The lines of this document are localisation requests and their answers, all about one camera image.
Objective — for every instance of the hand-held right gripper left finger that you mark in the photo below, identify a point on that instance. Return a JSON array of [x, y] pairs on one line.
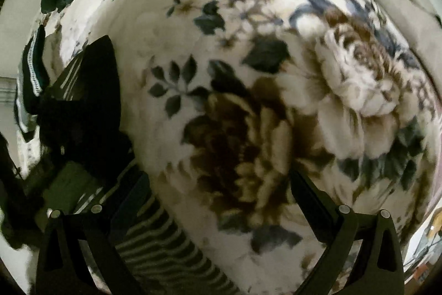
[[134, 198]]

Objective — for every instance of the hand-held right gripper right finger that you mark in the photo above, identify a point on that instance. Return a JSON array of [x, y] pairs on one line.
[[307, 201]]

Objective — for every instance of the black white striped garment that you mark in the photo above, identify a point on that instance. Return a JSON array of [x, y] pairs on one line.
[[162, 239]]

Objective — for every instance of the dark garment with white band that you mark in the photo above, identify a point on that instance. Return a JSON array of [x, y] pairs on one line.
[[32, 73]]

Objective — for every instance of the floral blanket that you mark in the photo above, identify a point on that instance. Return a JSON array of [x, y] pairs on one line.
[[241, 22]]

